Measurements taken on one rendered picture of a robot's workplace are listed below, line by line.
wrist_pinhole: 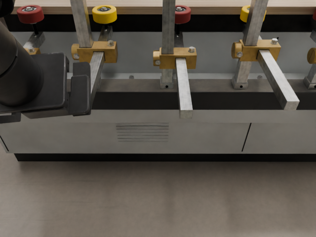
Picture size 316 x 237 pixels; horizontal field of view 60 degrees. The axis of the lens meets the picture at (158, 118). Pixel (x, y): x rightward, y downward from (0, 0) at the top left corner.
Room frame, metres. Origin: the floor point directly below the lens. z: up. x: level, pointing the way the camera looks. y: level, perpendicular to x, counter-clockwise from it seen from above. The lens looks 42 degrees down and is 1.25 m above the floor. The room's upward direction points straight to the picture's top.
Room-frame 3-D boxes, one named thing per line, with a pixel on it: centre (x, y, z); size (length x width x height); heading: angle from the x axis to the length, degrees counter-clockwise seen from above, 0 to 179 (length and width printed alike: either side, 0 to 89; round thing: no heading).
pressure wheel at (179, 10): (0.92, -0.07, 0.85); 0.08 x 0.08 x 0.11
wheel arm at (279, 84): (0.72, -0.32, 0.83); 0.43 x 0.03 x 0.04; 0
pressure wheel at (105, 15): (0.92, 0.18, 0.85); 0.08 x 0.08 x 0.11
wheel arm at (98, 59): (0.72, 0.18, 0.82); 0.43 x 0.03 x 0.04; 0
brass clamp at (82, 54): (0.78, 0.20, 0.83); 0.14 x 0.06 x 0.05; 90
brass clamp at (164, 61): (0.78, -0.05, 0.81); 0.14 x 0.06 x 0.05; 90
